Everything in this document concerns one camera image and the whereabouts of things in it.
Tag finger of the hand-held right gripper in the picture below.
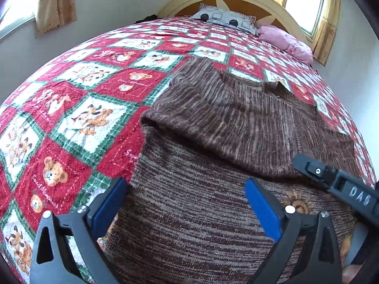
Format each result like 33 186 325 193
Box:
293 154 341 190

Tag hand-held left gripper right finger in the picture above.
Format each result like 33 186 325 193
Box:
244 178 344 284

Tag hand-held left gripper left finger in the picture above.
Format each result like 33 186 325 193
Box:
30 177 128 284

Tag brown knit sweater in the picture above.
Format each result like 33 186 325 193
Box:
104 57 360 284

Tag red checkered bear print quilt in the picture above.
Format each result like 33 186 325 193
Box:
0 16 378 284

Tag pink pillow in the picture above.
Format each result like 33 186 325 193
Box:
257 25 314 65

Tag bright window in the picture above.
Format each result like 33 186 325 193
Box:
0 0 45 40
284 0 328 36

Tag grey patterned pillow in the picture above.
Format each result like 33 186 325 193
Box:
189 3 258 34

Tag dark object beside bed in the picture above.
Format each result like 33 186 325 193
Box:
135 14 157 24

